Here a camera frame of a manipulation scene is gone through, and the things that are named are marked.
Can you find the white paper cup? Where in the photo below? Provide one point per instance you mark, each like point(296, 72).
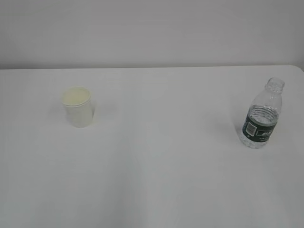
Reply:
point(78, 106)

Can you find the clear green-label water bottle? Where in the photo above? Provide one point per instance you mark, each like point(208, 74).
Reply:
point(263, 115)

